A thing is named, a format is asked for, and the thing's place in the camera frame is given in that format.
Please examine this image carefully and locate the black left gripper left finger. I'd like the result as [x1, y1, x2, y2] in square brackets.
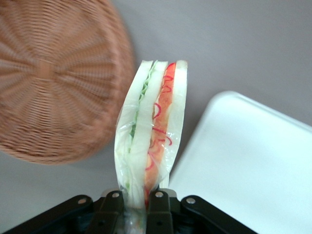
[0, 190, 125, 234]

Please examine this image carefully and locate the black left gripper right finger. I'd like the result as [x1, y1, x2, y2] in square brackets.
[145, 190, 259, 234]

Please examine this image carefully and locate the plastic-wrapped triangle sandwich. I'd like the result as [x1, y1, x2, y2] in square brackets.
[114, 59, 190, 234]

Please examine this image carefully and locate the white plastic tray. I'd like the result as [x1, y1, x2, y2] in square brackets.
[168, 91, 312, 234]

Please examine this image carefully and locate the round brown wicker basket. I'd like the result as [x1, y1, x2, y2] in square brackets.
[0, 0, 136, 166]

